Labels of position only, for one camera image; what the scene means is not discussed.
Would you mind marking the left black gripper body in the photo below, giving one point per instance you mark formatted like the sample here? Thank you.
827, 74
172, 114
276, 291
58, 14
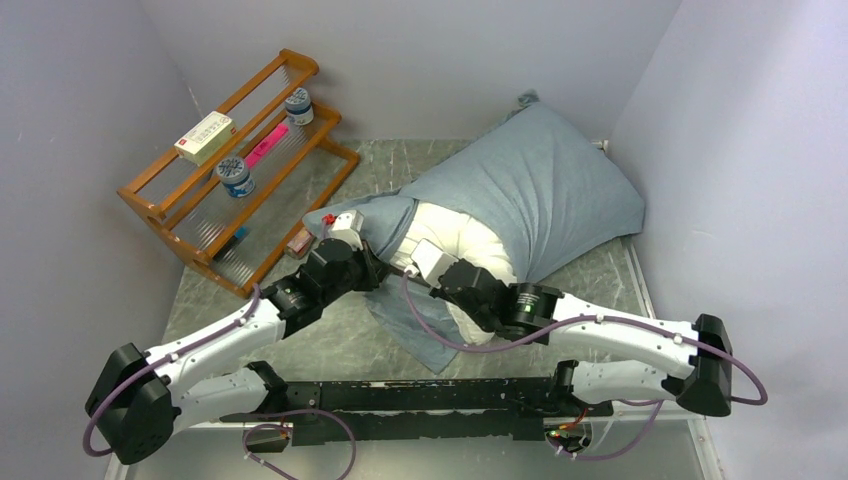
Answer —
359, 274

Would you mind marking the white pillow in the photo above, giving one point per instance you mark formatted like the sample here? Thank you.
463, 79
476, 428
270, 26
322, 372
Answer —
458, 235

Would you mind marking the blue grey pillow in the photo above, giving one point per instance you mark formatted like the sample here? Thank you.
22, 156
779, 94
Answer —
521, 201

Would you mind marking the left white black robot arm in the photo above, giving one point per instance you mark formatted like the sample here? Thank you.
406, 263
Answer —
144, 397

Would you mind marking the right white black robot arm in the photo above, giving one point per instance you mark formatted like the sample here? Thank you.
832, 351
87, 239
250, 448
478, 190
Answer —
686, 362

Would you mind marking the pink capped bottle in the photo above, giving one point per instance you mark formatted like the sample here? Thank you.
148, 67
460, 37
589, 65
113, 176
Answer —
299, 245

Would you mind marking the wooden tiered shelf rack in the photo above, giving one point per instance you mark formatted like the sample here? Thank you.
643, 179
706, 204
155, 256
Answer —
236, 242

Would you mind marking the near blue white jar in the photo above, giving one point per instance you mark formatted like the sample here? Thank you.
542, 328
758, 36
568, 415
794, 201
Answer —
234, 174

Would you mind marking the blue white jar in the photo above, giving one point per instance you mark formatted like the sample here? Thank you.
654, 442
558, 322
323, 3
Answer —
298, 106
234, 174

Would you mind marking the far blue white jar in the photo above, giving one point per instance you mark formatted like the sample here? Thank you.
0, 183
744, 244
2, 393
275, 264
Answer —
298, 106

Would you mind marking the white cardboard box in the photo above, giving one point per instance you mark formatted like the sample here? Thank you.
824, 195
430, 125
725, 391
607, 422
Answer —
206, 138

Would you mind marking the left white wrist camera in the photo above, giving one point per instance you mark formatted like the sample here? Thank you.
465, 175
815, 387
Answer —
345, 226

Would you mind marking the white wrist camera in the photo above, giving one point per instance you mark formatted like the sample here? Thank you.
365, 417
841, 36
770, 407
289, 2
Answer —
345, 226
429, 263

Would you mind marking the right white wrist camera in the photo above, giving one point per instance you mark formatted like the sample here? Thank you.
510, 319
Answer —
429, 263

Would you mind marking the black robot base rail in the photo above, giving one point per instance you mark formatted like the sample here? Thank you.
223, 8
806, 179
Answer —
518, 408

